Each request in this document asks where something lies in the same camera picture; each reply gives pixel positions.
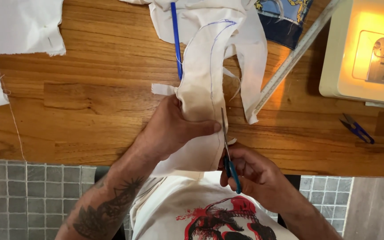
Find blue pen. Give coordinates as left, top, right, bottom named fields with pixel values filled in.
left=170, top=2, right=183, bottom=81

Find white shirt with red print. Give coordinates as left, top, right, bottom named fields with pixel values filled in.
left=130, top=171, right=300, bottom=240

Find blue patterned fabric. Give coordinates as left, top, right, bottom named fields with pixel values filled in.
left=254, top=0, right=314, bottom=51

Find blue thread snips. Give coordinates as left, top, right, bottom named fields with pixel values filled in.
left=339, top=113, right=375, bottom=145

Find small white fabric scrap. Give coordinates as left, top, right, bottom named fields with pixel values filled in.
left=151, top=83, right=178, bottom=96

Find long clear ruler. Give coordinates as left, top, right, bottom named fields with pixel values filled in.
left=253, top=0, right=341, bottom=116

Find person's right hand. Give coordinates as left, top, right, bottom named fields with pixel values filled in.
left=219, top=143, right=301, bottom=214

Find cream sewing machine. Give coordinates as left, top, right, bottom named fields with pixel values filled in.
left=319, top=0, right=384, bottom=111

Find blue handled scissors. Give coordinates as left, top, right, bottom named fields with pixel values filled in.
left=220, top=107, right=243, bottom=195

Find white fabric with blue line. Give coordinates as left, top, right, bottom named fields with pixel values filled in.
left=119, top=0, right=268, bottom=178

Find person's left hand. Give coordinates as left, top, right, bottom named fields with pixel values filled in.
left=138, top=95, right=222, bottom=164

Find loose white thread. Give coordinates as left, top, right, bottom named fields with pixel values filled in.
left=0, top=55, right=27, bottom=162

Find plain white fabric sheet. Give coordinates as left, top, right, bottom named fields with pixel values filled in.
left=0, top=0, right=67, bottom=110

